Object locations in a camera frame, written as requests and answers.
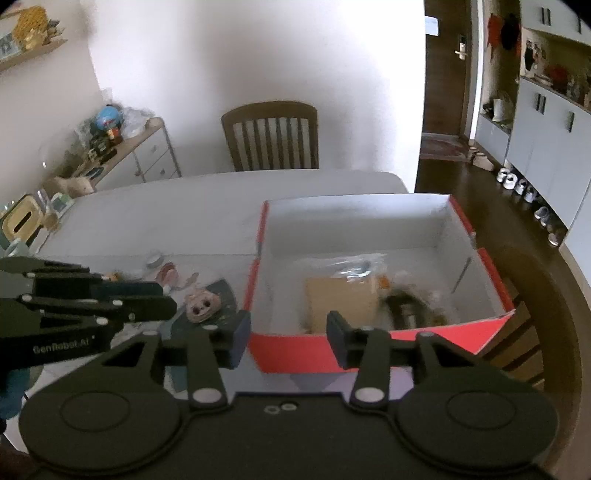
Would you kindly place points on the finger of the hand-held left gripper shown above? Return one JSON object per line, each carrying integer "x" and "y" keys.
{"x": 147, "y": 308}
{"x": 124, "y": 289}

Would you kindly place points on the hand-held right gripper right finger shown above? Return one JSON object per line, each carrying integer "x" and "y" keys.
{"x": 338, "y": 341}

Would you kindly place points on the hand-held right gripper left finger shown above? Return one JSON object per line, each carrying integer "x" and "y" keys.
{"x": 239, "y": 341}

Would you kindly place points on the tan rectangular packet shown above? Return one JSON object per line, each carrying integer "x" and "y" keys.
{"x": 341, "y": 304}

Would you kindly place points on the red cardboard box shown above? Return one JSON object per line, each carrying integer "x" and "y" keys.
{"x": 300, "y": 355}

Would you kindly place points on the pink pig toy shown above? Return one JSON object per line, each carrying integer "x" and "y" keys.
{"x": 203, "y": 305}

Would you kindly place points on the black gadget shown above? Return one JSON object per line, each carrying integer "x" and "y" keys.
{"x": 406, "y": 309}

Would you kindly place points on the clear plastic bag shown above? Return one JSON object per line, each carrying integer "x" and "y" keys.
{"x": 351, "y": 265}

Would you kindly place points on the person's left hand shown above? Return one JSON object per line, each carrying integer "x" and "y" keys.
{"x": 11, "y": 392}

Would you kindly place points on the small pink packet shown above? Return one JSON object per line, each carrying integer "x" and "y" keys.
{"x": 167, "y": 274}

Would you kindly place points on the dark round placemat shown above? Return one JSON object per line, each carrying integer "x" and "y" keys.
{"x": 221, "y": 290}

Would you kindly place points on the pale green mug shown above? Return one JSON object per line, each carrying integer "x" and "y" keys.
{"x": 14, "y": 249}

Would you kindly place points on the small green white box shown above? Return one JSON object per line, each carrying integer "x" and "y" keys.
{"x": 62, "y": 204}

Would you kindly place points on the clear drinking glass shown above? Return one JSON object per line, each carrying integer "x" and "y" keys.
{"x": 48, "y": 207}

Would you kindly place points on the beige cloth pouch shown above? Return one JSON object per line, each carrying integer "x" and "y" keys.
{"x": 76, "y": 185}

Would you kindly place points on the yellow tissue box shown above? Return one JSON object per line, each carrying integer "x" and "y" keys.
{"x": 21, "y": 221}

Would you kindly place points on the white drawer sideboard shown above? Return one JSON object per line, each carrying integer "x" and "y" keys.
{"x": 154, "y": 157}

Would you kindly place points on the small red jar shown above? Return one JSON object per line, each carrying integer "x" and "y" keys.
{"x": 114, "y": 134}

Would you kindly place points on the crumpled plastic bag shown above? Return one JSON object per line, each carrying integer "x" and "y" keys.
{"x": 136, "y": 122}

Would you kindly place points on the blue globe toy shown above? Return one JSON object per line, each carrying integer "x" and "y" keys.
{"x": 108, "y": 117}

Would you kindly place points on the wooden slat-back chair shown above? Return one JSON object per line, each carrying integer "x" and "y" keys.
{"x": 270, "y": 110}
{"x": 549, "y": 332}

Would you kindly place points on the patterned door rug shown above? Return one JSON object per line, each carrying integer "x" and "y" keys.
{"x": 443, "y": 148}

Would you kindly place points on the beige slipper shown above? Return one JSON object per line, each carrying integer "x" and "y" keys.
{"x": 481, "y": 160}

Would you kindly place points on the row of shoes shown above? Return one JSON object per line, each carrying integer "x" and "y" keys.
{"x": 510, "y": 177}

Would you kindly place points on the white refrigerator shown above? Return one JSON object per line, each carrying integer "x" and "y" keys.
{"x": 579, "y": 230}

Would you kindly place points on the brown wooden door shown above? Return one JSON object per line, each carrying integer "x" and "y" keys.
{"x": 443, "y": 92}

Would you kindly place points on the golden ornament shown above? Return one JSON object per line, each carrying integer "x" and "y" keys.
{"x": 30, "y": 27}

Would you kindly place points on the white bag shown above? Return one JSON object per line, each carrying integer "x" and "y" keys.
{"x": 502, "y": 110}

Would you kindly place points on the white door notice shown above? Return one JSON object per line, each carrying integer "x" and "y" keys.
{"x": 431, "y": 25}

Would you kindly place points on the red hanging decoration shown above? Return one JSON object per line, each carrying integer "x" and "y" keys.
{"x": 496, "y": 28}

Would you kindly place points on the wooden wall shelf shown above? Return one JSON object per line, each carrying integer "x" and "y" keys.
{"x": 37, "y": 51}

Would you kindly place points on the small photo frame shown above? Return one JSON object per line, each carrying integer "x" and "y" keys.
{"x": 6, "y": 46}

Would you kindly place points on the grey wall cabinet unit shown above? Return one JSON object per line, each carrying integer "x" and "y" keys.
{"x": 540, "y": 138}

